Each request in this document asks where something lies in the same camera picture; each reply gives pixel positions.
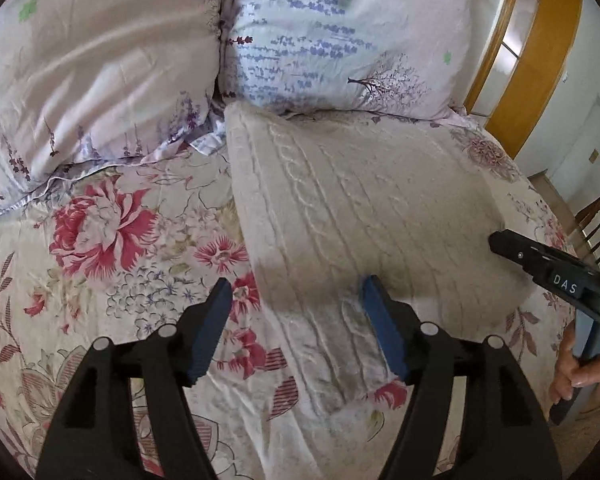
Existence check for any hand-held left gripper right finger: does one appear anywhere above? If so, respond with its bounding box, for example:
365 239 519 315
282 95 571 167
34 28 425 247
361 275 563 480

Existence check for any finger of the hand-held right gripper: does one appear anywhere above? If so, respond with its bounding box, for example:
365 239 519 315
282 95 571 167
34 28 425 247
489 229 588 286

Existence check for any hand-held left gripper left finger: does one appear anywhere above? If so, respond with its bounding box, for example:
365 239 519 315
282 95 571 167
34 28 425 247
35 277 233 480

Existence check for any beige cable-knit sweater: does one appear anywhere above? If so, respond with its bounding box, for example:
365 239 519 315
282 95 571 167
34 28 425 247
224 101 541 413

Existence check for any person's right hand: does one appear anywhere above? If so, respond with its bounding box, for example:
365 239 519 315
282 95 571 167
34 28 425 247
550 320 600 406

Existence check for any wooden chair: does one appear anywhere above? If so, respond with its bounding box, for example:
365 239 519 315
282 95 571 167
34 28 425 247
570 195 600 261

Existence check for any floral bed sheet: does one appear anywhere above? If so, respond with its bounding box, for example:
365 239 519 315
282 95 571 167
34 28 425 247
0 110 586 480

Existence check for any white door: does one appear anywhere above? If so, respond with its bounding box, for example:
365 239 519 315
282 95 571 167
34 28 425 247
550 95 600 211

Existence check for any wooden headboard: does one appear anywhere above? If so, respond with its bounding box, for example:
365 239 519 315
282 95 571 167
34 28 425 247
465 0 586 158

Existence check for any pink floral pillow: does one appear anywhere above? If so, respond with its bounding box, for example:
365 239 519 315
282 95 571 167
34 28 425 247
0 0 238 226

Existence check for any pale lavender-print pillow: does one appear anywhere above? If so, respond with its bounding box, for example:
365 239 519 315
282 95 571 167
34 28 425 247
217 0 493 123

